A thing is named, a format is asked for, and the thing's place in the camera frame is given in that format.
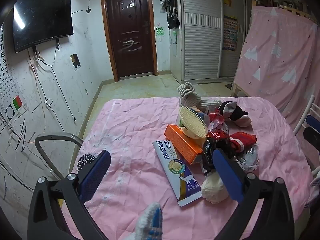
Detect dark brown door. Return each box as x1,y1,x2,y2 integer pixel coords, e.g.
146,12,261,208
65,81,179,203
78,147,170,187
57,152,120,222
101,0,158,82

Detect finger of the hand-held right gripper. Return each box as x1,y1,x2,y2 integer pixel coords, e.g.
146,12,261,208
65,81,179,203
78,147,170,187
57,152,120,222
303,127,320,153
306,115,320,128

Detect black round brush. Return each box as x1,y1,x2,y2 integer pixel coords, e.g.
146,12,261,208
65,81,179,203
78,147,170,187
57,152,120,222
77,153,96,173

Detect wall socket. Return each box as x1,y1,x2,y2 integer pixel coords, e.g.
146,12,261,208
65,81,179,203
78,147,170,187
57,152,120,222
71,53,81,69

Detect pink blanket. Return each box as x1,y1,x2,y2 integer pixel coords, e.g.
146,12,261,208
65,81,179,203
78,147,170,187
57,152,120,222
61,96,313,240

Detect black flat screen television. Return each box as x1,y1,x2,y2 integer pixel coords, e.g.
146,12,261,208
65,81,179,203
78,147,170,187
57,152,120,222
13,0,74,53

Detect colourful wall poster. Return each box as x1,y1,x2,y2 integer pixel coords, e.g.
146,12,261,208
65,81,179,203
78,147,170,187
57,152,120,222
222,15,238,51

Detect person's left hand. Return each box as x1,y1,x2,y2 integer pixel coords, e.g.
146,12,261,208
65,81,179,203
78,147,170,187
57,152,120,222
122,203,163,240

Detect wooden bed frame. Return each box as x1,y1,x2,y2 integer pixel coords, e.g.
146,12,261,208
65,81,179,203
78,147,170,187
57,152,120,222
231,82,250,98

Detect black white sock bundle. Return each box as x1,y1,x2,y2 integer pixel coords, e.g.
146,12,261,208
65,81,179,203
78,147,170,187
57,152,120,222
219,101,251,128

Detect yellow comb brush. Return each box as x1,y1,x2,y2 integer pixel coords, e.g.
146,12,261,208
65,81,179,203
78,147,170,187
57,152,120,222
178,106,207,138

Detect black television cable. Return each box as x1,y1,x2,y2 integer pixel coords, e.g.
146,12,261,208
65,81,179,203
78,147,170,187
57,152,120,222
27,47,76,122

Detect red white sock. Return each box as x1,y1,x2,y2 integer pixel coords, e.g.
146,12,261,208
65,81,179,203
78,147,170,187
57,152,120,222
229,132,257,153

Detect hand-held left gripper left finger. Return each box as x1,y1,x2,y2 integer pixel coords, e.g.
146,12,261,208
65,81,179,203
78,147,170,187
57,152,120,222
27,150,112,240

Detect black hanging bags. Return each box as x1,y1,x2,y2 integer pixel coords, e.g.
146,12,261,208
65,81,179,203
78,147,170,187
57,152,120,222
161,0,180,30

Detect pink tree print curtain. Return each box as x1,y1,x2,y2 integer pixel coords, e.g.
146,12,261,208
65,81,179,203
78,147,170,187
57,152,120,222
234,5,320,130

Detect orange box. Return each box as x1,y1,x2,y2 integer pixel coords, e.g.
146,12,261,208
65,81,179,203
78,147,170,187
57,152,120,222
164,124,203,165

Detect white metal chair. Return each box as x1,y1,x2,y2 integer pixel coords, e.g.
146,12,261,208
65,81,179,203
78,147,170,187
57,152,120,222
293,95,316,137

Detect grey metal chair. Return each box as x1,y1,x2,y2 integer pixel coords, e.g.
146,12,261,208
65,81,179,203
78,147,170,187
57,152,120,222
34,134,84,180

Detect white purple sachet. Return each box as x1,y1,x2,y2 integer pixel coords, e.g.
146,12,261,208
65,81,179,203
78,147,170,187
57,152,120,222
152,139,202,207

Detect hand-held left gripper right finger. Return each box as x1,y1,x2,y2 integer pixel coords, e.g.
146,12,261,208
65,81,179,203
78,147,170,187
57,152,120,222
212,148,295,240

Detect clear plastic wrapper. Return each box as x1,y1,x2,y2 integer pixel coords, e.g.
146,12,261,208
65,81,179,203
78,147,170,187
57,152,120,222
236,145,259,172

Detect white slatted wardrobe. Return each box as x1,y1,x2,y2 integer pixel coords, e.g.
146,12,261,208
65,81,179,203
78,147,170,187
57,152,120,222
179,0,251,84

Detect beige knit sock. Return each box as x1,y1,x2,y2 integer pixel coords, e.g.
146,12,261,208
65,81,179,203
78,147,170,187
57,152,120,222
177,82,223,110

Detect red wrapper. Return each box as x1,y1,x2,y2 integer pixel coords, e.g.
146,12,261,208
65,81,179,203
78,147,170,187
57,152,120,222
207,112,229,140

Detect eye chart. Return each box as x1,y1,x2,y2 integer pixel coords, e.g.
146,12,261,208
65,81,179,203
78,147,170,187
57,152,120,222
0,22,28,120

